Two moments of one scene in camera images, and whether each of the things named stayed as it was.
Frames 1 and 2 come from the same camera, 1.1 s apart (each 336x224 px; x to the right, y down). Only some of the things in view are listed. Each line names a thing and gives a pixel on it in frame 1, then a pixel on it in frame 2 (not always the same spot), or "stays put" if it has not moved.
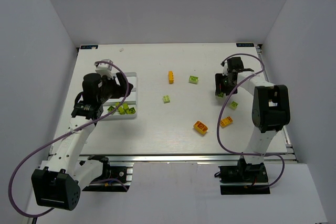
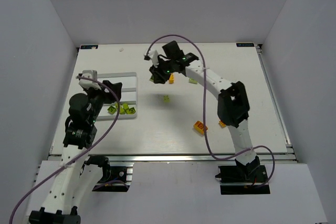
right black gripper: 223,84 → 158,73
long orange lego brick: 170,77 stays put
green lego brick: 131,110 stays put
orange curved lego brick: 200,127 stays put
